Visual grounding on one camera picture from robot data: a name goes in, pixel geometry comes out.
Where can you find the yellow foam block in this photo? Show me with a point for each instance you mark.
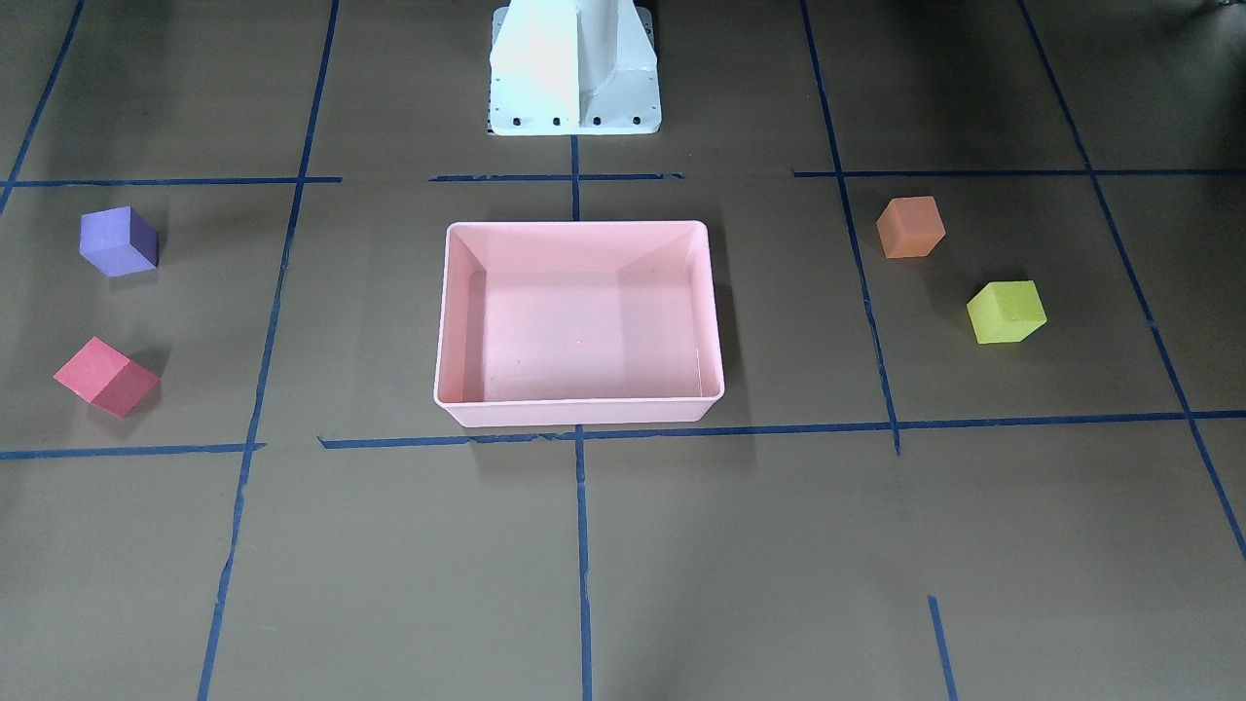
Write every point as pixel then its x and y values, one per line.
pixel 1006 312

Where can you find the purple foam block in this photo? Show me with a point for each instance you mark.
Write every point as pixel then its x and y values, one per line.
pixel 118 242

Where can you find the red foam block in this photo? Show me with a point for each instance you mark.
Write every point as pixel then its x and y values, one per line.
pixel 106 378

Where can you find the pink plastic bin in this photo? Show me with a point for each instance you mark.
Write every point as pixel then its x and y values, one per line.
pixel 578 322

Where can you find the orange foam block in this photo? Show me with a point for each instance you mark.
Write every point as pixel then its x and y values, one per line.
pixel 910 227

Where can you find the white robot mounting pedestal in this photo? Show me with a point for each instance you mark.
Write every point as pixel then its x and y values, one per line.
pixel 573 67

